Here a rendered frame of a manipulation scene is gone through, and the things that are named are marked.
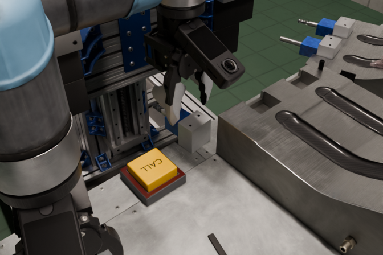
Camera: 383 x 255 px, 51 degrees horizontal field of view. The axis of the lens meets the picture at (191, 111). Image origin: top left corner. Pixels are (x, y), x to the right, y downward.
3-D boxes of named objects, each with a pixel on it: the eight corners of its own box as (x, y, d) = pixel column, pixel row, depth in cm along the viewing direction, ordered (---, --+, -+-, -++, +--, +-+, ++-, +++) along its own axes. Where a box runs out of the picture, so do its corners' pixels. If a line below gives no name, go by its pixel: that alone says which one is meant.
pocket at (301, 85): (279, 94, 78) (282, 78, 76) (296, 83, 81) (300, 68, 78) (298, 105, 75) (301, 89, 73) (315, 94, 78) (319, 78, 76)
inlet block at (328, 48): (274, 53, 94) (277, 32, 91) (282, 44, 98) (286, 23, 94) (329, 70, 89) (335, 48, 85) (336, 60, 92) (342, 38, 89)
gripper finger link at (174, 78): (177, 98, 68) (188, 50, 64) (184, 103, 67) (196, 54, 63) (157, 103, 65) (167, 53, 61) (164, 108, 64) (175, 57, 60)
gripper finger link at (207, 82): (195, 83, 78) (184, 49, 70) (219, 97, 74) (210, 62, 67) (184, 94, 76) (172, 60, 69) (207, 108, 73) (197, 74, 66)
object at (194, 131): (144, 120, 80) (142, 99, 77) (163, 109, 83) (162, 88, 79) (191, 153, 73) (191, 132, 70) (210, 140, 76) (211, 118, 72)
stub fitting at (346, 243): (345, 241, 56) (337, 249, 55) (348, 234, 55) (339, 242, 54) (354, 247, 55) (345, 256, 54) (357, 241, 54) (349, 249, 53)
